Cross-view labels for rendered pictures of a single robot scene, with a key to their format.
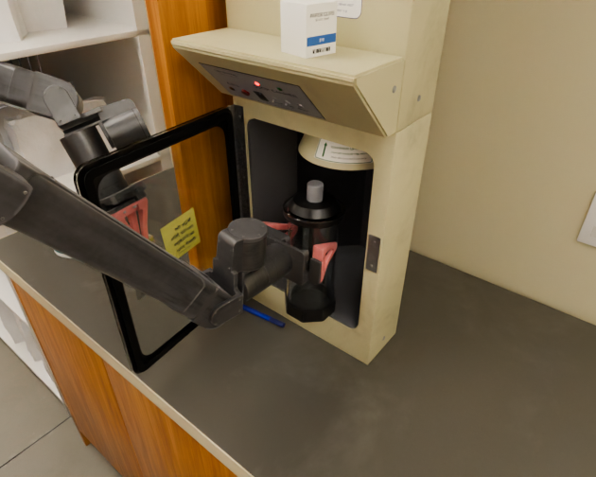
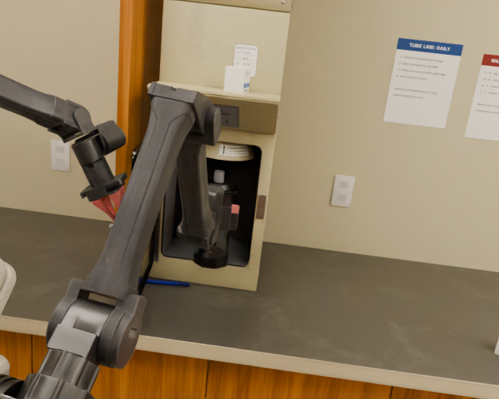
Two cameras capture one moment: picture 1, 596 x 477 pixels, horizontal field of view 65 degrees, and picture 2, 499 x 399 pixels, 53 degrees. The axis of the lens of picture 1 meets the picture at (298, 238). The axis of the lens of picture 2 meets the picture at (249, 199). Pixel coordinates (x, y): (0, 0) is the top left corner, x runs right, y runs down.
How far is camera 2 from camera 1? 81 cm
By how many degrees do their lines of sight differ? 36
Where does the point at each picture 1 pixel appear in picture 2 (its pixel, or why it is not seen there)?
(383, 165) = (268, 151)
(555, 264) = (321, 222)
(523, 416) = (345, 292)
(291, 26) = (233, 77)
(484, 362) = (312, 276)
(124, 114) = (112, 130)
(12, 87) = (55, 108)
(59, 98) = (83, 116)
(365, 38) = (257, 86)
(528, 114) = (295, 136)
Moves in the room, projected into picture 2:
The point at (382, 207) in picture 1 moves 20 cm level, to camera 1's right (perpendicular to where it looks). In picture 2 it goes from (267, 176) to (321, 172)
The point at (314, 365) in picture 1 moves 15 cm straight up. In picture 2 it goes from (226, 298) to (231, 249)
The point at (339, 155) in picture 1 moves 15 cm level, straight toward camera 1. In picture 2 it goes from (233, 152) to (260, 166)
